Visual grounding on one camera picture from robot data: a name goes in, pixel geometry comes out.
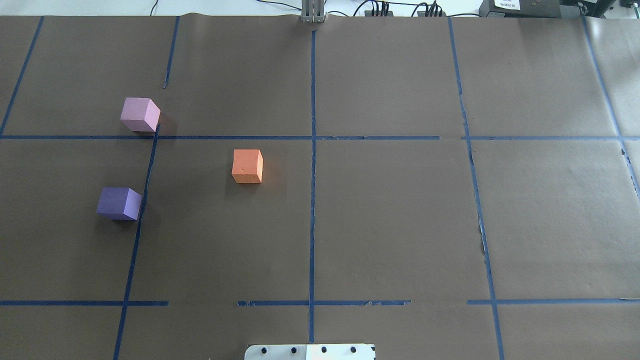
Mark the dark purple foam cube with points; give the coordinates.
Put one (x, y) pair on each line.
(119, 204)

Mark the orange foam cube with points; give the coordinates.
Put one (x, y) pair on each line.
(247, 166)

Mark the pink foam cube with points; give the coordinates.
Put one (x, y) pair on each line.
(140, 114)

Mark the aluminium frame post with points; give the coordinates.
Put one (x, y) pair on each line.
(313, 11)

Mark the black box device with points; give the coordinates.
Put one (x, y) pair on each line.
(546, 9)

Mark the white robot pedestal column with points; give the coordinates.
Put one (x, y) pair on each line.
(329, 351)

